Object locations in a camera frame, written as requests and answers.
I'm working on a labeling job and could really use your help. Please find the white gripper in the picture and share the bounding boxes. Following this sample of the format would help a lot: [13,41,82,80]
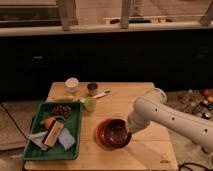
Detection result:
[126,111,150,134]

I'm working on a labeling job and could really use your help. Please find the dark purple bowl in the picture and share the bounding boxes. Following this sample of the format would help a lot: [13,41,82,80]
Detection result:
[101,119,132,149]

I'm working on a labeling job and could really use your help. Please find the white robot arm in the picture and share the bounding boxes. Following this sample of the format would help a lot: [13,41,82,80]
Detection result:
[126,88,213,152]

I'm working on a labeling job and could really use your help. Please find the orange bowl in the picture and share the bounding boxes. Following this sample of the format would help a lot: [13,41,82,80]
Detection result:
[95,118,112,149]

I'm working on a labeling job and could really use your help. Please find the white black-tipped marker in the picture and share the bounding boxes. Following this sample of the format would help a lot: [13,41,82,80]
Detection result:
[93,90,111,99]

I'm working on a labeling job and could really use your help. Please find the green cup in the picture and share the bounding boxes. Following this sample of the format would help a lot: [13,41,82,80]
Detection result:
[84,97,96,112]

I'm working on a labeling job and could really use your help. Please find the dark metal cup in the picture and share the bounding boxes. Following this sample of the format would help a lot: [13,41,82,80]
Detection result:
[87,82,98,96]

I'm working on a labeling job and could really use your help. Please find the green plastic tray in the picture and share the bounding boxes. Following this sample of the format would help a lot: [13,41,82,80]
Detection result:
[23,102,82,161]

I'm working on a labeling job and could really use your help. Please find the white cup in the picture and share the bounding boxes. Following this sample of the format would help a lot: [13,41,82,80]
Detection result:
[65,77,79,93]

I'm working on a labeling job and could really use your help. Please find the bunch of dark grapes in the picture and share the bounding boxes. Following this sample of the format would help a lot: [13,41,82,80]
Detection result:
[51,105,71,118]

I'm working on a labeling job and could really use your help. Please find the light blue sponge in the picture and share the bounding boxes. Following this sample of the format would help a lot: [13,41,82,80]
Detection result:
[58,128,76,150]

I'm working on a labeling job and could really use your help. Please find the wooden black board eraser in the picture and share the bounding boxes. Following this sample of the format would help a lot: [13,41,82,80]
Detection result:
[42,121,64,147]

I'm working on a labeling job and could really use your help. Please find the orange fruit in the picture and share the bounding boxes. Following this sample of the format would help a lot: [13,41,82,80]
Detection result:
[44,117,56,129]

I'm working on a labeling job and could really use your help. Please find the grey cloth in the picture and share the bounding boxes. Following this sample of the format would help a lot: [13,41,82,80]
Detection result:
[28,131,48,151]

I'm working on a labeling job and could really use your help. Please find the black cable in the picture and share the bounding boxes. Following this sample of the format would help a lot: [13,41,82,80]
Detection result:
[178,162,212,171]

